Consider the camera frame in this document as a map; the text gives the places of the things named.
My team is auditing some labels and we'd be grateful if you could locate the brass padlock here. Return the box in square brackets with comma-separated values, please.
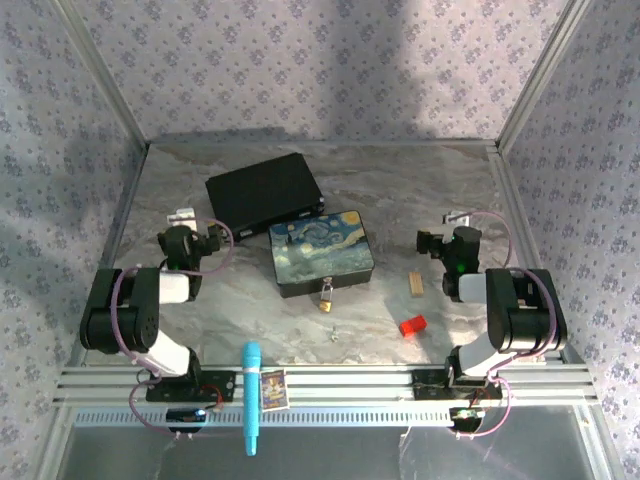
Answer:
[317, 277, 335, 315]

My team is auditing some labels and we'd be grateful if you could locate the red block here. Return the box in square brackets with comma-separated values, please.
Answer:
[398, 314, 430, 339]

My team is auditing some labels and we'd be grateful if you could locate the black flat case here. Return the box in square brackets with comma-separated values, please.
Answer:
[204, 152, 327, 244]

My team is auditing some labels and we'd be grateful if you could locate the starry night print box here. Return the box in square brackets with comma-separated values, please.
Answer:
[267, 209, 376, 300]

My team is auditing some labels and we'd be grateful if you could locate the cyan marker pen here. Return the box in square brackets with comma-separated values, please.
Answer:
[241, 341, 263, 457]

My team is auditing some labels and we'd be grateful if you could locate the small controller board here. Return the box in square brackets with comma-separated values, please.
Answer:
[448, 406, 485, 432]
[166, 407, 207, 434]

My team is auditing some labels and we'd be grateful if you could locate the small picture card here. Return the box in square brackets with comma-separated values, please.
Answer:
[260, 369, 291, 412]

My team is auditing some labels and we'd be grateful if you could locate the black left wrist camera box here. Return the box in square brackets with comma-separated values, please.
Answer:
[202, 223, 224, 254]

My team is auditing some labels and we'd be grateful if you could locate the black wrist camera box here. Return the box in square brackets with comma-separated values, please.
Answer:
[416, 229, 444, 259]
[202, 223, 224, 254]

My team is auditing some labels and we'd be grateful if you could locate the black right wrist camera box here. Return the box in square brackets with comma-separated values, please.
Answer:
[416, 229, 444, 259]

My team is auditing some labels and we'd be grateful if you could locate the lilac right arm cable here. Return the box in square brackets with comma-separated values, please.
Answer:
[452, 210, 559, 441]

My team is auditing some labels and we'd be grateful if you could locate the lilac arm cable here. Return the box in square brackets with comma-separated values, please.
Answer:
[452, 210, 559, 441]
[110, 218, 235, 442]

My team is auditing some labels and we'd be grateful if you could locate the lilac left arm cable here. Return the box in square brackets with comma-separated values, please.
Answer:
[110, 218, 235, 442]

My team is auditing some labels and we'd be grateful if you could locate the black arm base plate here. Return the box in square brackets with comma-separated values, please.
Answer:
[145, 370, 237, 403]
[412, 368, 503, 401]

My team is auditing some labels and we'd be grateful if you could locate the aluminium mounting rail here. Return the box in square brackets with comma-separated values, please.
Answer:
[52, 364, 599, 406]

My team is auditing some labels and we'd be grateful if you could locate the aluminium frame post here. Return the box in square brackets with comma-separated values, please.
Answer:
[497, 0, 592, 151]
[52, 0, 151, 147]

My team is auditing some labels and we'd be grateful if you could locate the slotted grey cable duct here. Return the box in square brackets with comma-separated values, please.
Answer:
[72, 405, 591, 429]

